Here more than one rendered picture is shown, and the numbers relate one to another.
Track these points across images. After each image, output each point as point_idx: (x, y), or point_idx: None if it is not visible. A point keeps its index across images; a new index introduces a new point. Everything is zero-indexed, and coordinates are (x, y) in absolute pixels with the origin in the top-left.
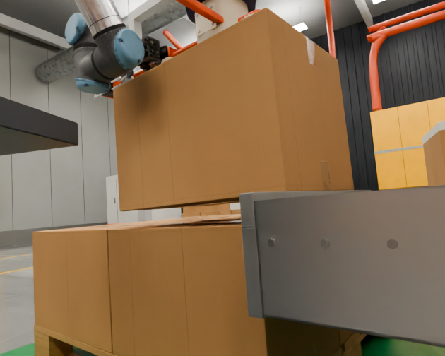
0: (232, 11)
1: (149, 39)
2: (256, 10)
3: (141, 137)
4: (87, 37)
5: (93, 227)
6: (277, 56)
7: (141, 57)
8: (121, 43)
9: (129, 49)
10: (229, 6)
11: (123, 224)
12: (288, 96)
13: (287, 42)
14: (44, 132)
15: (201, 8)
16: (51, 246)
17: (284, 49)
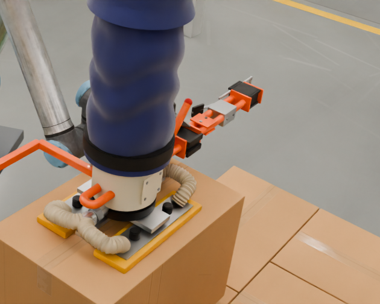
0: (94, 173)
1: None
2: (79, 196)
3: None
4: (82, 110)
5: (244, 207)
6: None
7: (61, 164)
8: (43, 152)
9: (50, 158)
10: (93, 167)
11: (244, 231)
12: (2, 294)
13: (8, 261)
14: None
15: (63, 161)
16: None
17: (2, 264)
